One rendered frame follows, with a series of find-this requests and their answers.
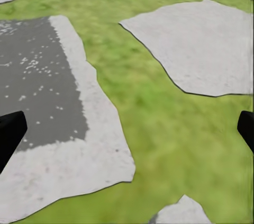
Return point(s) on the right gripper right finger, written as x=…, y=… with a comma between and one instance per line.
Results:
x=246, y=127

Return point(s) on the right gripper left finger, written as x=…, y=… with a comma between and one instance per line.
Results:
x=13, y=127

